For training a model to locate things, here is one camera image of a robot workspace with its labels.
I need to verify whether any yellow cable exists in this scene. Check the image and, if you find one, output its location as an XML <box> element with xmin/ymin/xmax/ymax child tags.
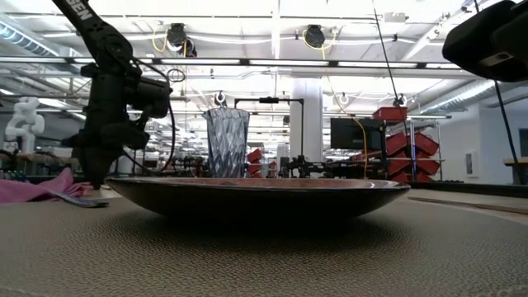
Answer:
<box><xmin>350</xmin><ymin>117</ymin><xmax>369</xmax><ymax>178</ymax></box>

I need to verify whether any wooden desk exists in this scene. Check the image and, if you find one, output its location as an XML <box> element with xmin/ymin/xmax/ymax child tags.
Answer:
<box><xmin>502</xmin><ymin>157</ymin><xmax>528</xmax><ymax>186</ymax></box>

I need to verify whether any dark round plate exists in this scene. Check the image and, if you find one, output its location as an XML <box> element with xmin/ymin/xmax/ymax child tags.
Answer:
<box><xmin>105</xmin><ymin>177</ymin><xmax>412</xmax><ymax>219</ymax></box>

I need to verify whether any black cable reel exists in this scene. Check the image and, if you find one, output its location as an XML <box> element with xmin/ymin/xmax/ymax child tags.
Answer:
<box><xmin>304</xmin><ymin>24</ymin><xmax>326</xmax><ymax>50</ymax></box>
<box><xmin>167</xmin><ymin>22</ymin><xmax>198</xmax><ymax>58</ymax></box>

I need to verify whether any black gantry stand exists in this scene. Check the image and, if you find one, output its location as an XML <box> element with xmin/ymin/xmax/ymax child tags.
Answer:
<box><xmin>234</xmin><ymin>97</ymin><xmax>305</xmax><ymax>166</ymax></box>

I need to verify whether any thin black cable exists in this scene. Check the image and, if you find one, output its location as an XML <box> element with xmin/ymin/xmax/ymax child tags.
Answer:
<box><xmin>370</xmin><ymin>0</ymin><xmax>408</xmax><ymax>108</ymax></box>

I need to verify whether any white round pillar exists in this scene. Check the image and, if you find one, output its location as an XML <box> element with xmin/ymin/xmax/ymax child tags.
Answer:
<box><xmin>290</xmin><ymin>78</ymin><xmax>324</xmax><ymax>164</ymax></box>

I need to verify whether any round grey placemat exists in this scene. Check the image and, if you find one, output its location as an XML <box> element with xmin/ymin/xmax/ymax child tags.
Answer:
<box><xmin>0</xmin><ymin>193</ymin><xmax>528</xmax><ymax>297</ymax></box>

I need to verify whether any metal shelf rack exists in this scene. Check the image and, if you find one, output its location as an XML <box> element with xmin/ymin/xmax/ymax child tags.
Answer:
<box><xmin>381</xmin><ymin>115</ymin><xmax>453</xmax><ymax>181</ymax></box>

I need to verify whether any magenta cloth napkin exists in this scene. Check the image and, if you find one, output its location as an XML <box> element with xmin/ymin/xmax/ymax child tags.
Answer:
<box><xmin>0</xmin><ymin>167</ymin><xmax>95</xmax><ymax>205</ymax></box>

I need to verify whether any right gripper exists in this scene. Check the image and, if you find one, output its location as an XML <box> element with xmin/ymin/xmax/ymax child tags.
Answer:
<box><xmin>441</xmin><ymin>0</ymin><xmax>528</xmax><ymax>83</ymax></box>

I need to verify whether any black left camera cable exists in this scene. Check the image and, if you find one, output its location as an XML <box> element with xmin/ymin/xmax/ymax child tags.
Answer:
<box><xmin>123</xmin><ymin>57</ymin><xmax>177</xmax><ymax>173</ymax></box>

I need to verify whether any black monitor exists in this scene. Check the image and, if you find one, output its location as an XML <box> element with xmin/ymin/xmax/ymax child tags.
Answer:
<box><xmin>329</xmin><ymin>117</ymin><xmax>387</xmax><ymax>150</ymax></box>

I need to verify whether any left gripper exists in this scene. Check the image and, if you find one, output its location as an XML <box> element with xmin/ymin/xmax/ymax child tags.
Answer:
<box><xmin>61</xmin><ymin>61</ymin><xmax>152</xmax><ymax>190</ymax></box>

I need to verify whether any long white light bar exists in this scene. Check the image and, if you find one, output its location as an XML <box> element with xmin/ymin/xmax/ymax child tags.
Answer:
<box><xmin>0</xmin><ymin>56</ymin><xmax>461</xmax><ymax>69</ymax></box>

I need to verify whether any thick black cable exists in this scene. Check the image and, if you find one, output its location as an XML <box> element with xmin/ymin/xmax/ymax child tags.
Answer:
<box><xmin>493</xmin><ymin>80</ymin><xmax>524</xmax><ymax>186</ymax></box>

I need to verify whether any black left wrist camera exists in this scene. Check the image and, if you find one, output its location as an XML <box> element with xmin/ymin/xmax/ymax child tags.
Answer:
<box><xmin>130</xmin><ymin>76</ymin><xmax>174</xmax><ymax>121</ymax></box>

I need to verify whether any clear faceted glass tumbler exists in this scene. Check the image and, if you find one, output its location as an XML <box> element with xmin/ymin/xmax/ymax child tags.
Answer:
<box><xmin>205</xmin><ymin>107</ymin><xmax>251</xmax><ymax>179</ymax></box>

